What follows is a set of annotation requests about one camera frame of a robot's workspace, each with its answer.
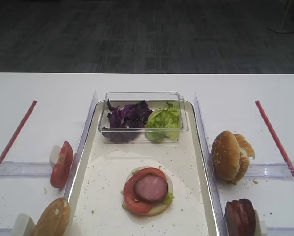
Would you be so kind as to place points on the round meat slice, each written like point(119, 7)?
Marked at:
point(151, 189)

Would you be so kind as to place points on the green lettuce in container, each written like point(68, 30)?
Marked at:
point(167, 118)

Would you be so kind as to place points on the lettuce piece on bun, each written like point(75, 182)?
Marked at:
point(170, 197)

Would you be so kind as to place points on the tomato slice on bun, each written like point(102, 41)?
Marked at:
point(134, 202)

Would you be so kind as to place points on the white block behind tomato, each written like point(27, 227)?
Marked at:
point(54, 155)

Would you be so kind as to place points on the upright tomato slices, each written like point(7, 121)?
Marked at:
point(60, 173)

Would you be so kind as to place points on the stack of meat slices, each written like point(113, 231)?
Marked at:
point(240, 217)

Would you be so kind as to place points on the white block behind meat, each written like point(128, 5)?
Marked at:
point(261, 228)

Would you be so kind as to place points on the clear plastic container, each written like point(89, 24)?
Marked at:
point(154, 101)

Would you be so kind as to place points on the purple cabbage leaves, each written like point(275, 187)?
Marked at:
point(131, 116)

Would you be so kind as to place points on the left long clear divider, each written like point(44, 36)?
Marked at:
point(77, 159)

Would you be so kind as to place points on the long clear divider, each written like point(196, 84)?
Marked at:
point(77, 159)
point(217, 212)

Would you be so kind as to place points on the bottom bun on tray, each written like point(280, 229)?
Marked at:
point(159, 210)

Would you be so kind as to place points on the sesame bun stack right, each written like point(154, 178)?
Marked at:
point(231, 155)

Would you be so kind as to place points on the metal baking tray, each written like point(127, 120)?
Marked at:
point(96, 200)

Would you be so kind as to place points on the right red strip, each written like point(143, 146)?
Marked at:
point(275, 137)

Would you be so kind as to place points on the red strip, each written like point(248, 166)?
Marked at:
point(275, 137)
point(17, 131)

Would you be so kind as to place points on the right long clear divider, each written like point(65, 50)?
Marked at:
point(217, 212)

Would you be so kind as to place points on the left red strip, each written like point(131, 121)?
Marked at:
point(17, 131)

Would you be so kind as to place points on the upright bun half left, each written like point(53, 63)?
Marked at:
point(55, 219)

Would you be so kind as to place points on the white block behind bun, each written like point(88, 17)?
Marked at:
point(23, 226)

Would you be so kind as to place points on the white floor stand base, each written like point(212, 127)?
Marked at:
point(284, 27)

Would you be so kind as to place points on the right upper clear rail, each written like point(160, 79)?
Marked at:
point(283, 170)

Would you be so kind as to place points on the clear rail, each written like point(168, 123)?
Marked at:
point(25, 169)
point(283, 170)

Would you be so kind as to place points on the left upper clear rail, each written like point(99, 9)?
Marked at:
point(25, 169)

